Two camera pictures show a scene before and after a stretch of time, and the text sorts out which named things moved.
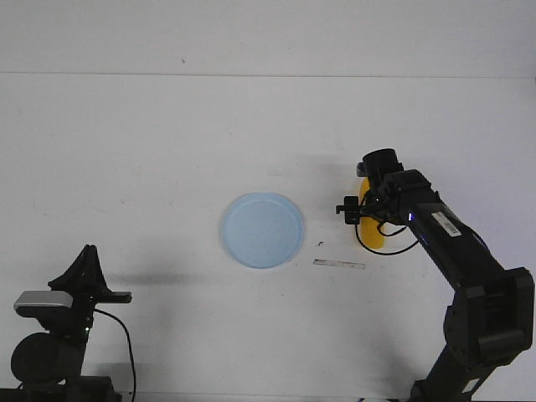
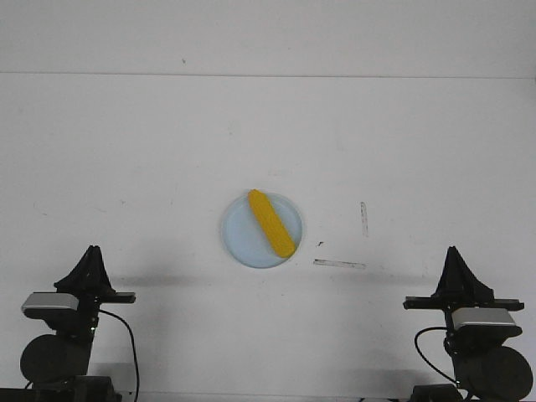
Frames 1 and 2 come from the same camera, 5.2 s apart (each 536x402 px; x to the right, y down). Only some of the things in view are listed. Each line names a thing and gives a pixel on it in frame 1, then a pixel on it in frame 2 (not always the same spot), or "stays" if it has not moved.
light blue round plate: x=261 y=229 stays
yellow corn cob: x=369 y=231 to x=271 y=224
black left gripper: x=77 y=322 stays
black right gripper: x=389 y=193 to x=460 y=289
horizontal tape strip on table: x=339 y=263 stays
